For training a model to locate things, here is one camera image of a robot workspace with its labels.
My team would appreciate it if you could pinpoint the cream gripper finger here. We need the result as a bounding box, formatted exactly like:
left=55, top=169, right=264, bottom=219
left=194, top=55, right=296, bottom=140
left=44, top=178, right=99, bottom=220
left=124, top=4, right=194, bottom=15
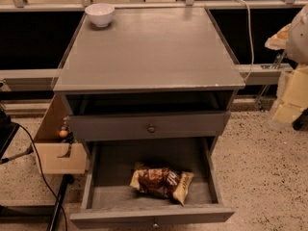
left=273, top=66, right=308, bottom=124
left=265, top=24, right=291, bottom=50

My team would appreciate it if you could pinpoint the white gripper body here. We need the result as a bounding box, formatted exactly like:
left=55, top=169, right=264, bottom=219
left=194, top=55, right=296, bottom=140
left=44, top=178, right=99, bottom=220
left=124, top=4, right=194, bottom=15
left=286, top=5, right=308, bottom=64

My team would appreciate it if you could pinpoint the brown chip bag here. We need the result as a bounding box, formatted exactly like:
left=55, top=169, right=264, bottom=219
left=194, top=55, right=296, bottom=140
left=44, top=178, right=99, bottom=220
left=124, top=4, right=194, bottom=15
left=130, top=162, right=194, bottom=205

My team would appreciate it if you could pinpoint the grey wooden drawer cabinet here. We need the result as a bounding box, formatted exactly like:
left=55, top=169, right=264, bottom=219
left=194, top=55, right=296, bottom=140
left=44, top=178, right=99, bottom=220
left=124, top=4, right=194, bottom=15
left=52, top=6, right=246, bottom=156

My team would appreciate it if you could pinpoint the open grey middle drawer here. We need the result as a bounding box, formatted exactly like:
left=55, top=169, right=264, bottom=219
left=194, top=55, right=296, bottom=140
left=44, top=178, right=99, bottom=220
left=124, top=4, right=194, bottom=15
left=70, top=138, right=235, bottom=229

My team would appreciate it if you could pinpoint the closed grey top drawer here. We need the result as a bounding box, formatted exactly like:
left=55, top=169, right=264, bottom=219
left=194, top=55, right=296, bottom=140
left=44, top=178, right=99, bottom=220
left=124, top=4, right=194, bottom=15
left=69, top=112, right=230, bottom=141

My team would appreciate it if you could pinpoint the white ceramic bowl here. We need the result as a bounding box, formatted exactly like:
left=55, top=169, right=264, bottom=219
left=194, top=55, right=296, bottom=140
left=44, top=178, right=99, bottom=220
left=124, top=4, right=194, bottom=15
left=85, top=3, right=115, bottom=27

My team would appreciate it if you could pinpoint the small orange ball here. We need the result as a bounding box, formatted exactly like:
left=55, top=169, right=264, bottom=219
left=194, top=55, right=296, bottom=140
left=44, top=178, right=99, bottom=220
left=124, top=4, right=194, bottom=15
left=59, top=130, right=68, bottom=138

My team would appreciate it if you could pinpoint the black stand leg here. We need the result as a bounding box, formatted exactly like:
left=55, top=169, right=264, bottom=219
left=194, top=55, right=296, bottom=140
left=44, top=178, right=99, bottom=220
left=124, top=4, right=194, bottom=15
left=46, top=174, right=74, bottom=231

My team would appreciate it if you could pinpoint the light wooden side box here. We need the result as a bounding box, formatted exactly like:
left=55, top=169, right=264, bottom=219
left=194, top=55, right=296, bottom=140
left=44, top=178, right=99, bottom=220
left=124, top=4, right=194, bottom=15
left=34, top=95, right=88, bottom=174

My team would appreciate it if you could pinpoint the black equipment at left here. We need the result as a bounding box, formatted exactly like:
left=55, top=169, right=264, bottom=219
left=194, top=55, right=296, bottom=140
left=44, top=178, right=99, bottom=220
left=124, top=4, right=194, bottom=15
left=0, top=110, right=19, bottom=159

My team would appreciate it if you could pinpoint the black cable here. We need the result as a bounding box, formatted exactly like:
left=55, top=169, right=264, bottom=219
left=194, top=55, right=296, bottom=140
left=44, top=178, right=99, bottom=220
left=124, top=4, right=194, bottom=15
left=11, top=121, right=68, bottom=231

